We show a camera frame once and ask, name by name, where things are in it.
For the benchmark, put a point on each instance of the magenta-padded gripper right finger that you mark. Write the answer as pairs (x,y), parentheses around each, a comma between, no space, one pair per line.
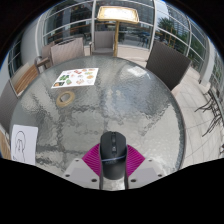
(136,163)

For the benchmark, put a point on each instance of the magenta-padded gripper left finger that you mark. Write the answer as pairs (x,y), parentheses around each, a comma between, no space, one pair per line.
(90,163)

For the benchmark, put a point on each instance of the black computer mouse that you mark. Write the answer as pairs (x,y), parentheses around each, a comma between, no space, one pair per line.
(113,153)

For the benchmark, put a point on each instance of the white mouse pad with drawing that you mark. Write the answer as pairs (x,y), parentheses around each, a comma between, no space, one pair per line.
(24,145)

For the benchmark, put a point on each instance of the beige tape roll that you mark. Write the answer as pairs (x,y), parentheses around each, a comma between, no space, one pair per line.
(59,101)

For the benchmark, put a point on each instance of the colourful picture menu card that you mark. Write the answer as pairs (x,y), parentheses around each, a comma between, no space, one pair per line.
(76,77)

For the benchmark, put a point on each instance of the wooden slatted bench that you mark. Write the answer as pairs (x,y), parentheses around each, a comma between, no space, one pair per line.
(25,78)
(4,145)

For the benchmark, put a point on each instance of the group of metal folding chairs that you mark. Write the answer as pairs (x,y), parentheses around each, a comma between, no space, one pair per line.
(213,106)

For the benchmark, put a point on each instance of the golden menu stand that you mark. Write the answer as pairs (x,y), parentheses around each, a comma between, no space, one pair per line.
(117,14)

